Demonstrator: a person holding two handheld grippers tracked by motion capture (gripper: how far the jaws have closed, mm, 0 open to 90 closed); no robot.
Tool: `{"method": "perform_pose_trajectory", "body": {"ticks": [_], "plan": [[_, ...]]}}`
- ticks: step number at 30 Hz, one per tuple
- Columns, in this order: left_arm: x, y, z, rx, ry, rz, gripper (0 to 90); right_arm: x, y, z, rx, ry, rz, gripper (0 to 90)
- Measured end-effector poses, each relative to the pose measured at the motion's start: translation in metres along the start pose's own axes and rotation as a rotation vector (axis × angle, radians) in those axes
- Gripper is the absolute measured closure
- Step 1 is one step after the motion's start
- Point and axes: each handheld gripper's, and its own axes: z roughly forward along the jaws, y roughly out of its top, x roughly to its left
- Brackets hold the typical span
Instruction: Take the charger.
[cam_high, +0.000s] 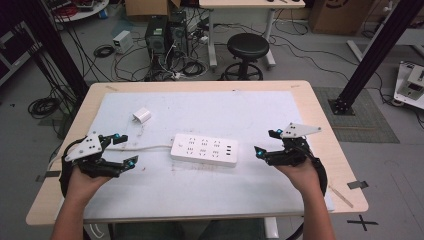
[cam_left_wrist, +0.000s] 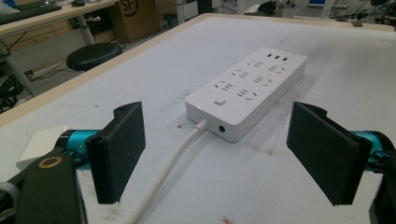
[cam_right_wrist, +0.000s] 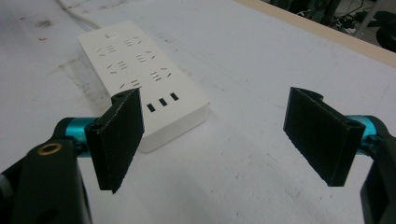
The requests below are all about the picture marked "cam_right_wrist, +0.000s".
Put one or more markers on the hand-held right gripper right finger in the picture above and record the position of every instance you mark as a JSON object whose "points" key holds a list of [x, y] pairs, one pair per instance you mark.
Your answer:
{"points": [[320, 137]]}

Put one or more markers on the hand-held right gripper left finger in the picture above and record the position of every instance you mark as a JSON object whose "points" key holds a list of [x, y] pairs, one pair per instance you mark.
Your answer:
{"points": [[115, 140]]}

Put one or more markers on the white power strip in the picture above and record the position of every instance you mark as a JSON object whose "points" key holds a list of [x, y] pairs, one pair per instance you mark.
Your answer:
{"points": [[140, 71]]}

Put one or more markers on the grey metal stand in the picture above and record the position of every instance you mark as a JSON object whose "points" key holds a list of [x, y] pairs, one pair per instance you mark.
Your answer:
{"points": [[367, 17]]}

